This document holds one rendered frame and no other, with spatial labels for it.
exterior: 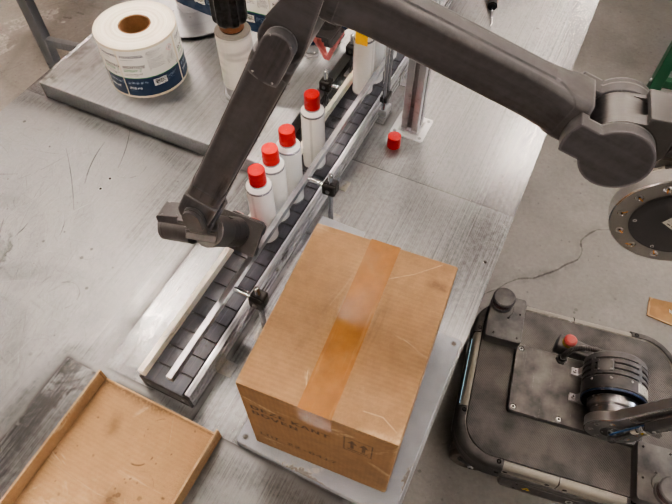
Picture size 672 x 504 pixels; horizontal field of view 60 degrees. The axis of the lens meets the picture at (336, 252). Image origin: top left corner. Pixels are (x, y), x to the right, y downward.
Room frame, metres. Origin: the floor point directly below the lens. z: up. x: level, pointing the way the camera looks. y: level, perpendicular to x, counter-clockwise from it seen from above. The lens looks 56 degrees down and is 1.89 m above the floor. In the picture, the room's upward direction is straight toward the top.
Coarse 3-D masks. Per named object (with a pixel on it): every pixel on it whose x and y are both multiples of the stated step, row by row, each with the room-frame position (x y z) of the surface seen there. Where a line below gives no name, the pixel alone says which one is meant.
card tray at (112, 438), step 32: (96, 384) 0.41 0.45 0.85; (64, 416) 0.35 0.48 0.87; (96, 416) 0.36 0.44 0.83; (128, 416) 0.36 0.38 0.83; (160, 416) 0.36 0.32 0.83; (64, 448) 0.30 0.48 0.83; (96, 448) 0.30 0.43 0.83; (128, 448) 0.30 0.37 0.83; (160, 448) 0.30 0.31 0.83; (192, 448) 0.30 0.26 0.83; (32, 480) 0.25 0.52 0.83; (64, 480) 0.25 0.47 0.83; (96, 480) 0.25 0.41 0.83; (128, 480) 0.25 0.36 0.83; (160, 480) 0.25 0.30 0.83; (192, 480) 0.24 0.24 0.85
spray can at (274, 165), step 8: (264, 144) 0.80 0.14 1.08; (272, 144) 0.80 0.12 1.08; (264, 152) 0.78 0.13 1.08; (272, 152) 0.78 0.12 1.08; (264, 160) 0.78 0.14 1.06; (272, 160) 0.78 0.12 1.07; (280, 160) 0.80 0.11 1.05; (272, 168) 0.78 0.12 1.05; (280, 168) 0.78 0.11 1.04; (272, 176) 0.77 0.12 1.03; (280, 176) 0.77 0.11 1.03; (272, 184) 0.77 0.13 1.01; (280, 184) 0.77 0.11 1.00; (280, 192) 0.77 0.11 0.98; (280, 200) 0.77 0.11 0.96; (280, 208) 0.77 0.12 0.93; (288, 216) 0.78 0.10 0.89
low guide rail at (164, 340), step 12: (348, 84) 1.19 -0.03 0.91; (336, 96) 1.14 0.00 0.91; (228, 252) 0.67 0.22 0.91; (216, 264) 0.64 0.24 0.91; (204, 276) 0.61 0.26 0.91; (204, 288) 0.59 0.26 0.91; (192, 300) 0.56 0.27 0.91; (180, 312) 0.53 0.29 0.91; (180, 324) 0.51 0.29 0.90; (168, 336) 0.48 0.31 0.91; (156, 348) 0.46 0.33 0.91; (144, 360) 0.43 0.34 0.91; (156, 360) 0.44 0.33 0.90; (144, 372) 0.41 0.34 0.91
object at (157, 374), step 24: (336, 120) 1.09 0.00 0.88; (360, 120) 1.09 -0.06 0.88; (336, 144) 1.01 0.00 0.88; (312, 192) 0.86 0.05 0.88; (240, 264) 0.66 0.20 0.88; (264, 264) 0.66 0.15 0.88; (216, 288) 0.61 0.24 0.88; (192, 312) 0.55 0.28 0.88; (192, 336) 0.50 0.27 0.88; (216, 336) 0.50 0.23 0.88; (168, 360) 0.45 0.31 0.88; (192, 360) 0.45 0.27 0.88; (168, 384) 0.40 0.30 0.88
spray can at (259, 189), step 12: (252, 168) 0.74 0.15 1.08; (264, 168) 0.74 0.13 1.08; (252, 180) 0.72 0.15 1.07; (264, 180) 0.73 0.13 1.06; (252, 192) 0.72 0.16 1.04; (264, 192) 0.72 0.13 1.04; (252, 204) 0.72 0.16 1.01; (264, 204) 0.71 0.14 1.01; (252, 216) 0.72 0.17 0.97; (264, 216) 0.71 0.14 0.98
